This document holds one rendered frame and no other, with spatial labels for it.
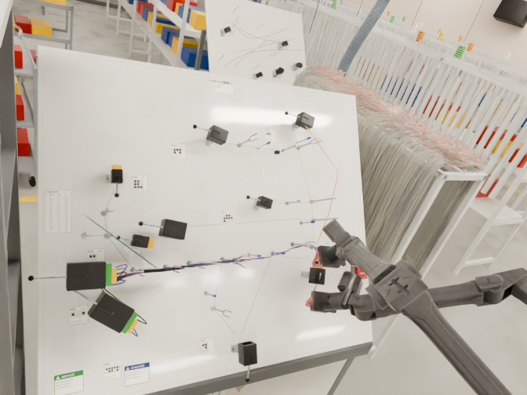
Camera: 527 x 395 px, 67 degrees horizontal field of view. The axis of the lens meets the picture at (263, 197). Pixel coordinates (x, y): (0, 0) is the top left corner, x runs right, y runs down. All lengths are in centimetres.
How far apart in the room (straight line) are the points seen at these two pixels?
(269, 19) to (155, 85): 343
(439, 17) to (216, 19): 836
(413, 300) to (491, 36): 1034
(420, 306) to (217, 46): 371
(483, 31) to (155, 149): 1025
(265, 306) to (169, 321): 34
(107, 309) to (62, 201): 34
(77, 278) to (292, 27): 413
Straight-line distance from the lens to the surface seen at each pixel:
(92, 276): 112
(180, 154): 134
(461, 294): 135
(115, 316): 114
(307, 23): 628
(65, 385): 131
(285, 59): 463
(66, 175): 127
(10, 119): 122
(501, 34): 1090
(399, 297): 82
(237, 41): 439
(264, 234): 143
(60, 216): 126
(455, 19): 1169
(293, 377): 174
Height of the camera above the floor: 202
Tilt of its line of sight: 29 degrees down
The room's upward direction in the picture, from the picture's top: 18 degrees clockwise
